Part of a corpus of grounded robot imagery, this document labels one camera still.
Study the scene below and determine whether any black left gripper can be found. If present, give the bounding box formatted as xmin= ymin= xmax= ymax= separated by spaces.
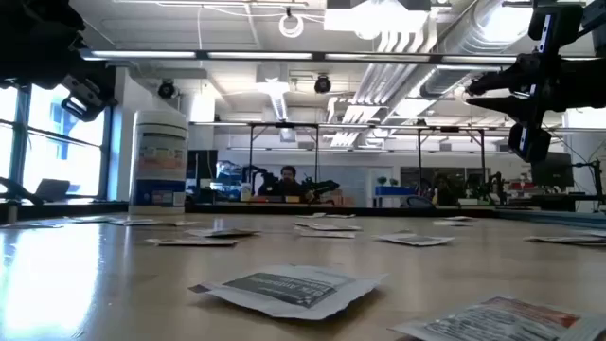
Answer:
xmin=57 ymin=61 xmax=118 ymax=123

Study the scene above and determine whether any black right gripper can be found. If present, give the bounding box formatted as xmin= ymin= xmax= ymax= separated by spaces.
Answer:
xmin=465 ymin=3 xmax=584 ymax=163

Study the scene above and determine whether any black monitor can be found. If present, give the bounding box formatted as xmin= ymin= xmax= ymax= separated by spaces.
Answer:
xmin=529 ymin=152 xmax=575 ymax=190

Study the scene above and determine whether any white wipes canister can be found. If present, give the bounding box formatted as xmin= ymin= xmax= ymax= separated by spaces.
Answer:
xmin=128 ymin=109 xmax=189 ymax=215

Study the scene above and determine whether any grey laptop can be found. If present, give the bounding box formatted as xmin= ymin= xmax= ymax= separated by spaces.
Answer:
xmin=35 ymin=178 xmax=71 ymax=203

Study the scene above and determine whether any black slanted bar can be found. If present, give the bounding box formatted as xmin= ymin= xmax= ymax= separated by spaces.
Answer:
xmin=0 ymin=175 xmax=46 ymax=207

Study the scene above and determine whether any person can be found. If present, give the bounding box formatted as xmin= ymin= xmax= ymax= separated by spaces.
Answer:
xmin=258 ymin=165 xmax=317 ymax=203
xmin=428 ymin=173 xmax=458 ymax=207

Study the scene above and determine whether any grey office chair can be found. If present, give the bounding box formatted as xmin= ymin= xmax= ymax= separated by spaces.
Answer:
xmin=405 ymin=195 xmax=436 ymax=209

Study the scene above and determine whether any white ceiling light panel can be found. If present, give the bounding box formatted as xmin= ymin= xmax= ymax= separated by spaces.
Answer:
xmin=324 ymin=0 xmax=431 ymax=35

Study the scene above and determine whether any blue bin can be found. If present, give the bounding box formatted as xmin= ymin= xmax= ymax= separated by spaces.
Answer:
xmin=374 ymin=185 xmax=418 ymax=198

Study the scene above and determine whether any brown cardboard box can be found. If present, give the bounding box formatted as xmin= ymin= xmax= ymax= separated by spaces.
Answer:
xmin=329 ymin=188 xmax=356 ymax=207

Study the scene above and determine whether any silver ceiling duct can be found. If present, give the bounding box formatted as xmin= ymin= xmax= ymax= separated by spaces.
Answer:
xmin=416 ymin=0 xmax=536 ymax=100

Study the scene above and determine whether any black background rig frame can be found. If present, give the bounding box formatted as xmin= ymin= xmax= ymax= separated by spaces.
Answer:
xmin=248 ymin=121 xmax=319 ymax=184
xmin=417 ymin=125 xmax=487 ymax=184

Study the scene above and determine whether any black ceiling camera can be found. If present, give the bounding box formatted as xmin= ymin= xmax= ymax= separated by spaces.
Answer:
xmin=312 ymin=73 xmax=332 ymax=95
xmin=157 ymin=79 xmax=179 ymax=100

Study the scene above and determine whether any white coiled cable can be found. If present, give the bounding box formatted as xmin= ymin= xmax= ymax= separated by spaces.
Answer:
xmin=277 ymin=7 xmax=306 ymax=39

